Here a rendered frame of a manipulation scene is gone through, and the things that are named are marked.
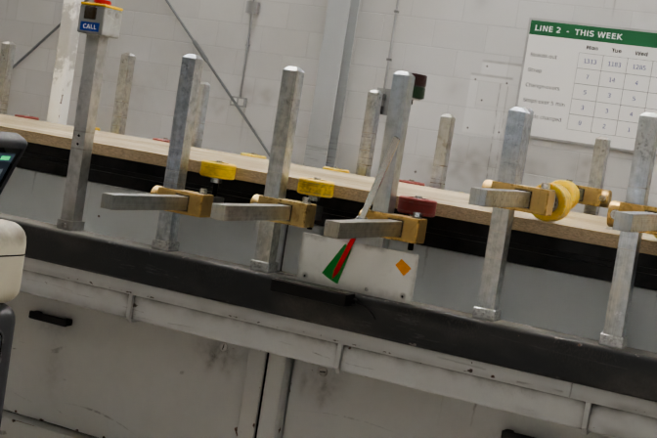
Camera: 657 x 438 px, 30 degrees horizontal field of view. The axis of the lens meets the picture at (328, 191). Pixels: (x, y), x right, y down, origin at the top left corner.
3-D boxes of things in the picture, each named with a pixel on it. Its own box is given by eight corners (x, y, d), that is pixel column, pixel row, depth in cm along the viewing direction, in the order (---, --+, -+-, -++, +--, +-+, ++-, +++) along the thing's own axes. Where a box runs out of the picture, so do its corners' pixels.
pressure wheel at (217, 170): (234, 214, 278) (241, 164, 277) (200, 210, 274) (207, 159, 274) (223, 209, 285) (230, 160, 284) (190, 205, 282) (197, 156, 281)
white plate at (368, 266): (410, 304, 244) (417, 254, 244) (294, 280, 255) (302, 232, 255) (411, 304, 245) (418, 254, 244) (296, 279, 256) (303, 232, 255)
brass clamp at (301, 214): (302, 228, 254) (305, 203, 254) (245, 217, 260) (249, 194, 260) (315, 228, 260) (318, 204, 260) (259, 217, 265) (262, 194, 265)
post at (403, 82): (372, 306, 249) (410, 71, 246) (357, 302, 250) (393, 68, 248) (379, 304, 252) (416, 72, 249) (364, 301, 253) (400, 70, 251)
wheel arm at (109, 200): (112, 214, 241) (115, 193, 241) (98, 211, 243) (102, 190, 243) (222, 214, 281) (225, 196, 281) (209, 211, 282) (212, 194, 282)
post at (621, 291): (616, 369, 228) (659, 112, 226) (597, 364, 230) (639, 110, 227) (620, 366, 231) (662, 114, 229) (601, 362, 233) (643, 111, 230)
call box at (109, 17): (101, 38, 276) (106, 3, 275) (75, 34, 278) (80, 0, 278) (118, 42, 282) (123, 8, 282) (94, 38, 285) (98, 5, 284)
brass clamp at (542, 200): (544, 216, 233) (548, 190, 233) (477, 204, 239) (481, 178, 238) (552, 215, 239) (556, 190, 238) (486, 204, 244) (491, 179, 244)
